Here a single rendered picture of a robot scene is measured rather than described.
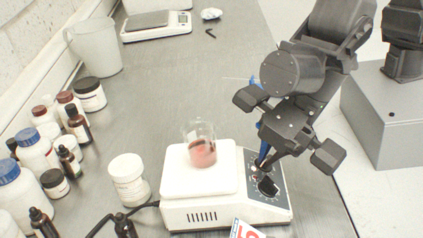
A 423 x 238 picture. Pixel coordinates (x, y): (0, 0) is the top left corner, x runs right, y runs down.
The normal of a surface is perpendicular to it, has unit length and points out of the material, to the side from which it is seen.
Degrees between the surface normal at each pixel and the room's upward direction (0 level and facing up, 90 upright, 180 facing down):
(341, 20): 53
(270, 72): 66
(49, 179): 0
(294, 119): 21
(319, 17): 58
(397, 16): 109
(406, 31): 77
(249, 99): 35
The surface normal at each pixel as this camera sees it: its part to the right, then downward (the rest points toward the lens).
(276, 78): -0.76, 0.08
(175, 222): -0.01, 0.58
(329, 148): 0.38, -0.75
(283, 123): 0.15, -0.65
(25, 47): 0.99, -0.12
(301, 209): -0.14, -0.81
